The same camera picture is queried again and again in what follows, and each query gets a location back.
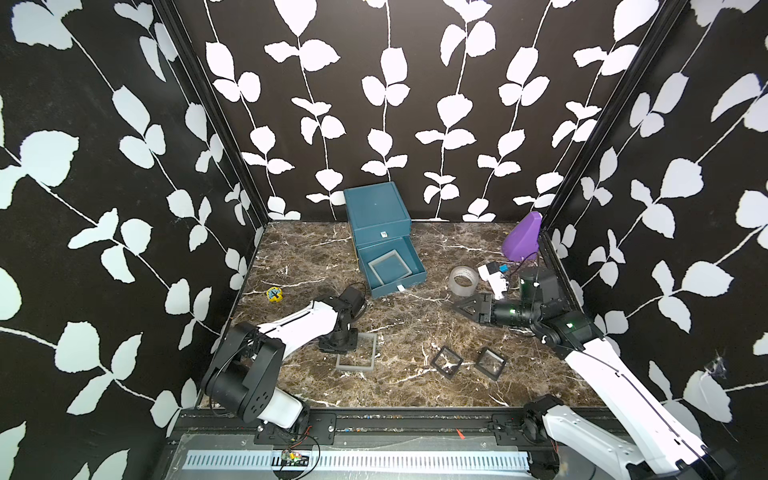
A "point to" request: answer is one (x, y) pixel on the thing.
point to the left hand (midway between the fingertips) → (346, 345)
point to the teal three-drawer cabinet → (381, 228)
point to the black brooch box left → (447, 362)
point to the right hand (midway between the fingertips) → (455, 305)
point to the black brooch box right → (489, 363)
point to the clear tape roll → (464, 280)
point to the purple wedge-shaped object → (522, 240)
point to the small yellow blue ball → (274, 294)
